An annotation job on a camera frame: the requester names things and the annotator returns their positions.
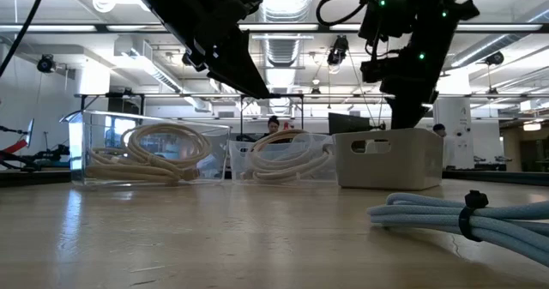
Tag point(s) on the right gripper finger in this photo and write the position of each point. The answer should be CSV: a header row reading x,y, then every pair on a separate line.
x,y
405,111
432,100

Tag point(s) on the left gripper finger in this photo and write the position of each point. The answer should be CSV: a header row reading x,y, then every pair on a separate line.
x,y
244,70

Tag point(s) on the person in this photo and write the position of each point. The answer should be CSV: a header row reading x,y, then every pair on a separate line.
x,y
438,128
273,124

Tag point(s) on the black monitor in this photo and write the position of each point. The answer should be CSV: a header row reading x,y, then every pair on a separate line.
x,y
347,124

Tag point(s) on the small clear plastic box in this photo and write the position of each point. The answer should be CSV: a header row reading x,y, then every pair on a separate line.
x,y
319,145

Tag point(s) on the large clear plastic box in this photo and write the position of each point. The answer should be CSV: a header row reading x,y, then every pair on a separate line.
x,y
107,130

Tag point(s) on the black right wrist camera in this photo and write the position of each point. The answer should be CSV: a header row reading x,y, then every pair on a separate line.
x,y
386,19

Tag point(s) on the black hanging camera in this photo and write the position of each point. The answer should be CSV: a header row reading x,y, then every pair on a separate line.
x,y
495,58
339,51
45,64

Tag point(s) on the black aluminium table frame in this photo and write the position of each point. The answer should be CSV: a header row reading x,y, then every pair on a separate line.
x,y
34,178

